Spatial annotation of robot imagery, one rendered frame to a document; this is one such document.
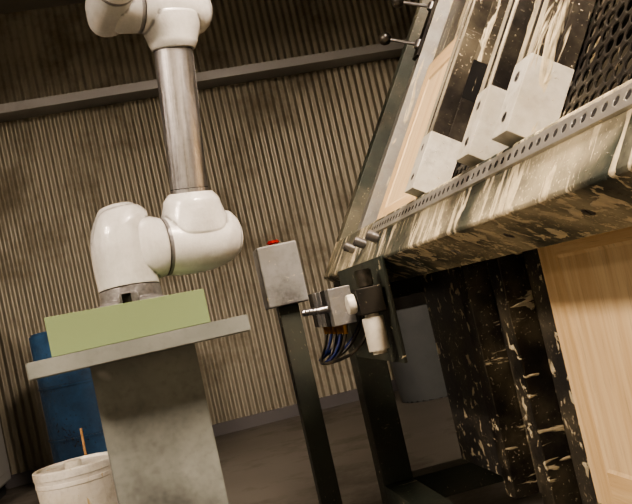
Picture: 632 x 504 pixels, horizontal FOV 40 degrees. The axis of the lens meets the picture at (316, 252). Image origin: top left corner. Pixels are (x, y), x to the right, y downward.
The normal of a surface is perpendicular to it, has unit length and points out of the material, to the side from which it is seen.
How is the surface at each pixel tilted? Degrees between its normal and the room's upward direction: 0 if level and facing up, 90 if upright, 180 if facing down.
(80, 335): 90
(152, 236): 81
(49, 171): 90
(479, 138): 90
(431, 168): 90
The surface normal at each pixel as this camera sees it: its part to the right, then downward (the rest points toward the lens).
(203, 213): 0.45, -0.05
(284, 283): 0.16, -0.09
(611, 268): -0.96, 0.21
